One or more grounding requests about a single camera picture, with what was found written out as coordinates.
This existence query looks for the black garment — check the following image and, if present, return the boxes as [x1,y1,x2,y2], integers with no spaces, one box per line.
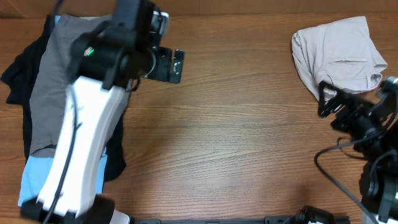
[1,15,126,182]

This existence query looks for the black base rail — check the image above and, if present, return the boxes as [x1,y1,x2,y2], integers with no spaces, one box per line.
[134,215,295,224]

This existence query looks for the beige khaki shorts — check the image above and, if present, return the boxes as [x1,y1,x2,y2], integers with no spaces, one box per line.
[291,16,387,100]

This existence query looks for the grey shorts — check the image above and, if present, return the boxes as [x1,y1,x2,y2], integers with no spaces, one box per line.
[29,14,111,157]

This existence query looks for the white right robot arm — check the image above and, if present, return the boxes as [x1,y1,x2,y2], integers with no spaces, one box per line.
[314,77,397,223]

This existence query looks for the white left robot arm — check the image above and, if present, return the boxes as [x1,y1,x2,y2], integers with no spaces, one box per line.
[21,12,184,223]

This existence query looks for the light blue garment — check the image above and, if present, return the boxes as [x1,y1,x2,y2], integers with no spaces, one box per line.
[17,149,108,207]

